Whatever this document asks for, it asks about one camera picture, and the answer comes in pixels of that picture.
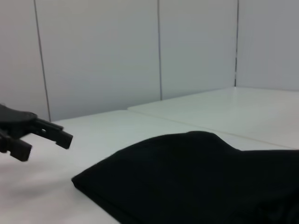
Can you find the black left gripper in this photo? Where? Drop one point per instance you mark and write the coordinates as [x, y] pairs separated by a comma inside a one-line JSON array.
[[14, 121]]

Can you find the black shirt with white print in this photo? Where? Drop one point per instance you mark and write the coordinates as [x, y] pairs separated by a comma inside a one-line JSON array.
[[198, 182]]

